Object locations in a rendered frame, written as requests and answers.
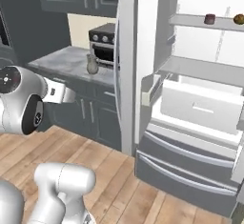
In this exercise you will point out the dark grey tall cabinet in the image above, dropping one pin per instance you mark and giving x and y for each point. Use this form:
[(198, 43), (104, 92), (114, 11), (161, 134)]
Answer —
[(31, 21)]

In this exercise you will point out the grey drawer front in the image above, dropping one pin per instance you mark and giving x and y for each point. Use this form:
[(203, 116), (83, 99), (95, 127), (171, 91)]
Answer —
[(105, 97)]

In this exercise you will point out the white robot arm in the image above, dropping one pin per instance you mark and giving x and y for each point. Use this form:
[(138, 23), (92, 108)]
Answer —
[(19, 107)]

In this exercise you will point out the grey freezer drawer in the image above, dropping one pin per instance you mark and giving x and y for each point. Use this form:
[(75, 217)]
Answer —
[(178, 148), (171, 183)]

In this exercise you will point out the white crisper drawer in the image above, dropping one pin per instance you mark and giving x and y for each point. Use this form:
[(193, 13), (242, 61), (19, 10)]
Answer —
[(197, 107)]

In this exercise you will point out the black toaster oven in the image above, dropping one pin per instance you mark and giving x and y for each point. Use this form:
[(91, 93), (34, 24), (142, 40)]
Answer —
[(103, 45)]

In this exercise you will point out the grey base cupboard door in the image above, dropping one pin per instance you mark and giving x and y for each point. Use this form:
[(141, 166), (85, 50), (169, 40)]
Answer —
[(68, 116), (106, 127)]

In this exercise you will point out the white fridge door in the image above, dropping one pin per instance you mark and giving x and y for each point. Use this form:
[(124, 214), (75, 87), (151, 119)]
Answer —
[(126, 75), (240, 158)]

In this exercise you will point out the yellow-orange mango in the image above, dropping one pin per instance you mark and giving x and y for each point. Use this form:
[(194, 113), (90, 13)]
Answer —
[(239, 19)]

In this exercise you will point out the grey glass fridge shelf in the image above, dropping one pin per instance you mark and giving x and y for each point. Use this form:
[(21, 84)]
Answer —
[(203, 70), (197, 22)]

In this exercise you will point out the grey pitcher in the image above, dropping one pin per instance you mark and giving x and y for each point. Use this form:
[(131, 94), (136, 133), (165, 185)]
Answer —
[(92, 66)]

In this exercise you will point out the white open fridge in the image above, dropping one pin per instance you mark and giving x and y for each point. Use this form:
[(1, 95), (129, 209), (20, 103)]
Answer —
[(197, 113)]

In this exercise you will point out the grey fridge side bin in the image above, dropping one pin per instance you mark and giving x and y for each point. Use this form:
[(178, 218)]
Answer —
[(151, 89)]

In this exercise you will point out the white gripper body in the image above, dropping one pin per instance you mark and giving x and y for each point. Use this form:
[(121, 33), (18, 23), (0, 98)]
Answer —
[(69, 96)]

